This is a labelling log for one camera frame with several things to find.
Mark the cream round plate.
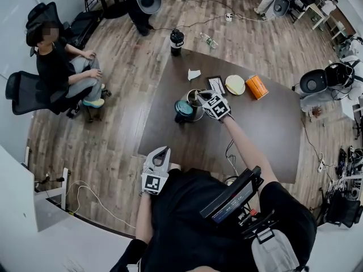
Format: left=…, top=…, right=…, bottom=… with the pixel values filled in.
left=225, top=74, right=246, bottom=96

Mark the person's right forearm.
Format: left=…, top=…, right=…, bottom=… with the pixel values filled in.
left=222, top=117, right=280, bottom=186

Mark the person's left forearm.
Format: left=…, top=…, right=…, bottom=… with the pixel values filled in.
left=135, top=193, right=159, bottom=245

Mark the black water bottle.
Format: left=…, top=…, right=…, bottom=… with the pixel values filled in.
left=169, top=28, right=184, bottom=57

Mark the clear plastic bottle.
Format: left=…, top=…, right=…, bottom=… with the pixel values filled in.
left=199, top=32, right=219, bottom=50

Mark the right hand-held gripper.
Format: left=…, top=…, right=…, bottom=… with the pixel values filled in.
left=196, top=89, right=232, bottom=124

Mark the black folded trolley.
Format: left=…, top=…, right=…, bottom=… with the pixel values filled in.
left=69, top=10, right=104, bottom=49

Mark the thin black cable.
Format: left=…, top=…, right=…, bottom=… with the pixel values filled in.
left=225, top=139, right=239, bottom=178

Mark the yellow folded cloth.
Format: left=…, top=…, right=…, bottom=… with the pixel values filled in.
left=225, top=75, right=244, bottom=94

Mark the tangle of black cables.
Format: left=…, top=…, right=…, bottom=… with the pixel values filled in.
left=326, top=144, right=363, bottom=201

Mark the person's dark clothing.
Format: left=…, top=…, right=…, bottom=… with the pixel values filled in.
left=109, top=167, right=318, bottom=272

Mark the black chest monitor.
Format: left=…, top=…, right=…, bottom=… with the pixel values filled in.
left=199, top=165, right=265, bottom=226

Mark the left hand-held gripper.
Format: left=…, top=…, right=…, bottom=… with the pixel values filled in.
left=140, top=146, right=172, bottom=197

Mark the white floor cable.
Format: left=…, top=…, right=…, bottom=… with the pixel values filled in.
left=65, top=180, right=137, bottom=229

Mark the orange tissue box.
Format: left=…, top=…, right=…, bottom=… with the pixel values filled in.
left=245, top=74, right=269, bottom=101

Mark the white shelf unit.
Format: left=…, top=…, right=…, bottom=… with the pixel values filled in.
left=21, top=146, right=70, bottom=232

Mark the stainless steel kettle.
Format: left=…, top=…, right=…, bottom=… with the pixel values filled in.
left=174, top=88, right=206, bottom=124

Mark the black picture frame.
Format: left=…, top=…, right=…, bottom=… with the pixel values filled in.
left=205, top=74, right=227, bottom=97

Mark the teal round lid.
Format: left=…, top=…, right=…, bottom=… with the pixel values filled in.
left=174, top=100, right=194, bottom=116

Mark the black mesh office chair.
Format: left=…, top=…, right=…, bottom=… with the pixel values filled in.
left=25, top=2, right=70, bottom=58
left=5, top=71, right=112, bottom=121

